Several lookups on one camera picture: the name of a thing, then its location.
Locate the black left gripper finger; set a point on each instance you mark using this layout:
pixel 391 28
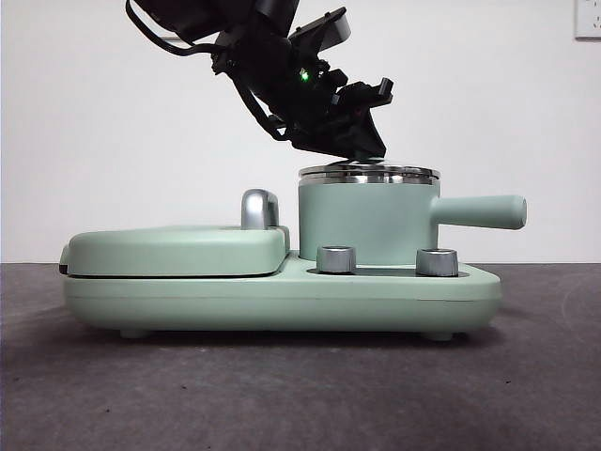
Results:
pixel 324 141
pixel 368 138

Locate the glass lid with green knob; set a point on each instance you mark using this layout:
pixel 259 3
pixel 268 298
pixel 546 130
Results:
pixel 324 170

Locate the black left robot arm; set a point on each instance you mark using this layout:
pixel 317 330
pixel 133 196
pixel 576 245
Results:
pixel 263 51

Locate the mint green steamer pot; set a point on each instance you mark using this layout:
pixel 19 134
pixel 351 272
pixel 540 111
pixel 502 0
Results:
pixel 366 216

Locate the silver control knob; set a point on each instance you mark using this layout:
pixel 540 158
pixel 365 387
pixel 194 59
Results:
pixel 335 260
pixel 436 263

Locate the mint green breakfast machine base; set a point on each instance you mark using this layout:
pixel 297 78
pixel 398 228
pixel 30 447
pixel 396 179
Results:
pixel 282 300

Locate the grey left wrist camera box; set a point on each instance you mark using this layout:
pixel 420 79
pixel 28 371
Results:
pixel 335 33

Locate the white wall socket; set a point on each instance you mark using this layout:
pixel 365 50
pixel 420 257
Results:
pixel 589 19

